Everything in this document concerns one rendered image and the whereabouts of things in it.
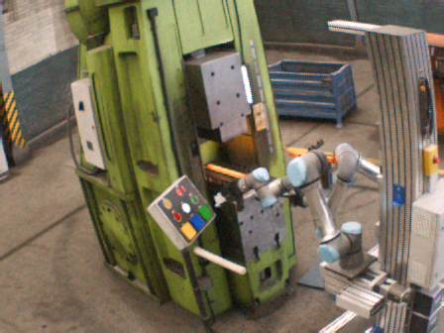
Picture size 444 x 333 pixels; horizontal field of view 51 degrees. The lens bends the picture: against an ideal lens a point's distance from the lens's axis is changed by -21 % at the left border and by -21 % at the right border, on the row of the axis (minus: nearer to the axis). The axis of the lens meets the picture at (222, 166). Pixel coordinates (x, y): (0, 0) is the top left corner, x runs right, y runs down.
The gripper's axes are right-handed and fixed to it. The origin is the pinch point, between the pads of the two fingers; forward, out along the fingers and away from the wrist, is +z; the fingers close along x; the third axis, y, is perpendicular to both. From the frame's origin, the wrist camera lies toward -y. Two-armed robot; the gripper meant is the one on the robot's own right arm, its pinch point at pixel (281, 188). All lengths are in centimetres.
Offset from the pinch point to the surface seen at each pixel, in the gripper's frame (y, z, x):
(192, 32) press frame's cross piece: -95, 46, -8
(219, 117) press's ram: -42, 31, -11
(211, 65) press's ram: -74, 31, -10
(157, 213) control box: -14, 15, -73
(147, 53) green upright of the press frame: -91, 45, -42
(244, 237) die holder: 33.7, 24.7, -13.4
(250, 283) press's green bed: 72, 26, -14
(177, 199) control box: -14, 18, -57
